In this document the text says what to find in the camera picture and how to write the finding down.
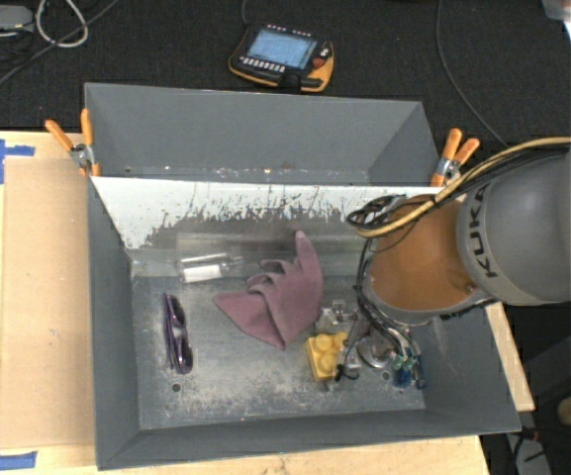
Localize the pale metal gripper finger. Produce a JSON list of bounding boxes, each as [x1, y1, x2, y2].
[[326, 353, 363, 392], [315, 300, 359, 329]]

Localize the yellow toy brick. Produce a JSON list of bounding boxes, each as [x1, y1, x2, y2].
[[305, 332, 349, 383]]

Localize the mauve pink cloth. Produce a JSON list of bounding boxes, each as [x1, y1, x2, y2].
[[212, 230, 326, 352]]

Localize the grey metal bin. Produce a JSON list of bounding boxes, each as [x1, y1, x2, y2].
[[82, 82, 523, 470]]

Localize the clear glass bottle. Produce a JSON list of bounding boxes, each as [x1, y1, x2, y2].
[[177, 251, 247, 285]]

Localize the purple sunglasses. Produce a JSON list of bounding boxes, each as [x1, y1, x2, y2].
[[162, 292, 195, 376]]

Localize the brown cardboard board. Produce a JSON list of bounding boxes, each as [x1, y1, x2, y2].
[[0, 157, 96, 450]]

